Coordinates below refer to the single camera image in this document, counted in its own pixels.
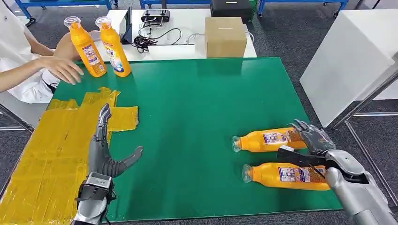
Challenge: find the silver metal stand frame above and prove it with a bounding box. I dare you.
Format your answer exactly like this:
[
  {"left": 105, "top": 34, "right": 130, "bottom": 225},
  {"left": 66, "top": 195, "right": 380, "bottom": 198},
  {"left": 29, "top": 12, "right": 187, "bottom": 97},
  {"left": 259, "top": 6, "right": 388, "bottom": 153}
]
[{"left": 331, "top": 69, "right": 398, "bottom": 199}]

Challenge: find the green table mat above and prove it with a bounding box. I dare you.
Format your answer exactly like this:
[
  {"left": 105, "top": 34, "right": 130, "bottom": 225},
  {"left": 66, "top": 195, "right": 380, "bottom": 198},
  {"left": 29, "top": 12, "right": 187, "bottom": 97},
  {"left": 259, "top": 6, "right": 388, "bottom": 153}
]
[{"left": 51, "top": 57, "right": 343, "bottom": 223}]

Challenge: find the person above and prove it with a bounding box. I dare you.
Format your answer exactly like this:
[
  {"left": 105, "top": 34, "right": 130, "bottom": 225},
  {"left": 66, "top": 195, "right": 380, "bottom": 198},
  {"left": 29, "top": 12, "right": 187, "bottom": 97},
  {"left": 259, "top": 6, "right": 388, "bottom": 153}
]
[{"left": 0, "top": 0, "right": 61, "bottom": 105}]

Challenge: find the brown cardboard box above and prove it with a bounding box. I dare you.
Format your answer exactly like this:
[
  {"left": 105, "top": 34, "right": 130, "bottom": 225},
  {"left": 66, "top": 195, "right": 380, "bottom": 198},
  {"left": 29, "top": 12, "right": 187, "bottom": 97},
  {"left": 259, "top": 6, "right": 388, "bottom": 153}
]
[{"left": 204, "top": 17, "right": 248, "bottom": 59}]

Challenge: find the black tablet stand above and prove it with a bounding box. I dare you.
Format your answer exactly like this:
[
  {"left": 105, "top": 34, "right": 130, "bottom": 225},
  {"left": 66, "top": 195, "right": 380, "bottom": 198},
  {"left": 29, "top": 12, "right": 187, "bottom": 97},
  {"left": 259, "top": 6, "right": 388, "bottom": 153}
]
[{"left": 120, "top": 6, "right": 133, "bottom": 45}]

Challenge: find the white board panel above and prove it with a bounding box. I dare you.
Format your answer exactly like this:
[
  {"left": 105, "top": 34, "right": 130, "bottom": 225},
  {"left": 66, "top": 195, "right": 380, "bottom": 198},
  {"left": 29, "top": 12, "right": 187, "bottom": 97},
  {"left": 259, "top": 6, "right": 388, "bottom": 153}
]
[{"left": 299, "top": 8, "right": 398, "bottom": 128}]

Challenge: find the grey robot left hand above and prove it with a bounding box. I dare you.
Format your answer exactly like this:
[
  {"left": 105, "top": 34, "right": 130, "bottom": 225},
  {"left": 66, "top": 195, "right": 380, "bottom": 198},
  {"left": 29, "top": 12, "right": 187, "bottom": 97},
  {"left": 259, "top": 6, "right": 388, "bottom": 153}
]
[{"left": 88, "top": 103, "right": 144, "bottom": 179}]

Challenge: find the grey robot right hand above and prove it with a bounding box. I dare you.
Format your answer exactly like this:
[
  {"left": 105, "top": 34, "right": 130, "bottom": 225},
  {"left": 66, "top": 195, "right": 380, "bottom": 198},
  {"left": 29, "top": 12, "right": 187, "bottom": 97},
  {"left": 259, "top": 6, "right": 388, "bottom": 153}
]
[{"left": 289, "top": 119, "right": 337, "bottom": 156}]

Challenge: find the black cable bundle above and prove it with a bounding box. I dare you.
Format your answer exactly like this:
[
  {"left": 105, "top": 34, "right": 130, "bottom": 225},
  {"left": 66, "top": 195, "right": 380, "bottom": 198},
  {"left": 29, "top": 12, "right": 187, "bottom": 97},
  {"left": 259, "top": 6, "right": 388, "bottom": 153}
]
[{"left": 132, "top": 28, "right": 183, "bottom": 54}]

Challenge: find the white table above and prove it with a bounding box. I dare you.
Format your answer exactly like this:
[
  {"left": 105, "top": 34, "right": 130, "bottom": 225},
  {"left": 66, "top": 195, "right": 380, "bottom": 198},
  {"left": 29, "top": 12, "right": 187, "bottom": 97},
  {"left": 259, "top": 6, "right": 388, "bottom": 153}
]
[{"left": 94, "top": 8, "right": 258, "bottom": 62}]

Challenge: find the white cable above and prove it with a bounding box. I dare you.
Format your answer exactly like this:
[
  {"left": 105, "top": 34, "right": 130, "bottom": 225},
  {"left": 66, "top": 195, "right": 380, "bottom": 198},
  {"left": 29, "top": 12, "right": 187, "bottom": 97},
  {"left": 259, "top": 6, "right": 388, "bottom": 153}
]
[{"left": 185, "top": 32, "right": 207, "bottom": 45}]

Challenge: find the black case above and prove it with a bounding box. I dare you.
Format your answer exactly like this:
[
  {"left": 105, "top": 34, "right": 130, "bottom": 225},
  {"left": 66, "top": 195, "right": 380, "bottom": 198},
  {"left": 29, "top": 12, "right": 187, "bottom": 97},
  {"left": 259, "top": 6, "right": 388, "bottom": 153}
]
[{"left": 210, "top": 0, "right": 253, "bottom": 24}]

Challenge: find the orange drink bottle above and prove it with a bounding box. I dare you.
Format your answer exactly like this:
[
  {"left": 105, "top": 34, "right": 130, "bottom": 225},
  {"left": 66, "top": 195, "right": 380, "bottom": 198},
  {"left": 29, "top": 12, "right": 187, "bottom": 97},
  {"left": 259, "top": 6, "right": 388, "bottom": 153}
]
[
  {"left": 63, "top": 16, "right": 107, "bottom": 78},
  {"left": 95, "top": 16, "right": 132, "bottom": 78},
  {"left": 242, "top": 162, "right": 331, "bottom": 191},
  {"left": 231, "top": 127, "right": 308, "bottom": 153}
]

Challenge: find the blue metal workbench frame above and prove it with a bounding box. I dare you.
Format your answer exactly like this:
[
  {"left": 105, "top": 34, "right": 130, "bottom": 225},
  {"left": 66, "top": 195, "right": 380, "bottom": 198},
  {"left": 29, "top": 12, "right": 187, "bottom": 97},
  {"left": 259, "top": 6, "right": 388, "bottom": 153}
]
[
  {"left": 139, "top": 0, "right": 212, "bottom": 10},
  {"left": 14, "top": 0, "right": 119, "bottom": 27},
  {"left": 257, "top": 0, "right": 349, "bottom": 18}
]

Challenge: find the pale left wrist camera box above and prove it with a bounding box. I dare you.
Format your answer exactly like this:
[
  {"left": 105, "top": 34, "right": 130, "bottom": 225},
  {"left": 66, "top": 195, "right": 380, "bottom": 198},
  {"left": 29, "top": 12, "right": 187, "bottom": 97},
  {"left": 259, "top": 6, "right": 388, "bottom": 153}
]
[{"left": 76, "top": 172, "right": 113, "bottom": 202}]

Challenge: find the white seat panel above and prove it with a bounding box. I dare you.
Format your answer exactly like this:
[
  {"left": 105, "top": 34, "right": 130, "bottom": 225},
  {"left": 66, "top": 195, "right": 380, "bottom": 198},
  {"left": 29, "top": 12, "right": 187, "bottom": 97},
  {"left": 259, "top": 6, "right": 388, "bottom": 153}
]
[{"left": 0, "top": 91, "right": 48, "bottom": 128}]

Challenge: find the black handheld controller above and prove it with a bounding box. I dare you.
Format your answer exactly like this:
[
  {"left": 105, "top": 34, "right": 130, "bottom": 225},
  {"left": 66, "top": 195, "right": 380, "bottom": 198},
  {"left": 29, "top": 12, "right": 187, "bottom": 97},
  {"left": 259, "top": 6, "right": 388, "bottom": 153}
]
[{"left": 140, "top": 9, "right": 171, "bottom": 23}]

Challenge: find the person's right hand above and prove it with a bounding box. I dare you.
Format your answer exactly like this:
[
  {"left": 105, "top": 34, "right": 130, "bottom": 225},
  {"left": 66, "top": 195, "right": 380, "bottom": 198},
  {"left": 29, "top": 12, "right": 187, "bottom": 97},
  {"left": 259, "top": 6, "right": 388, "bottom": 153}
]
[{"left": 35, "top": 56, "right": 85, "bottom": 85}]

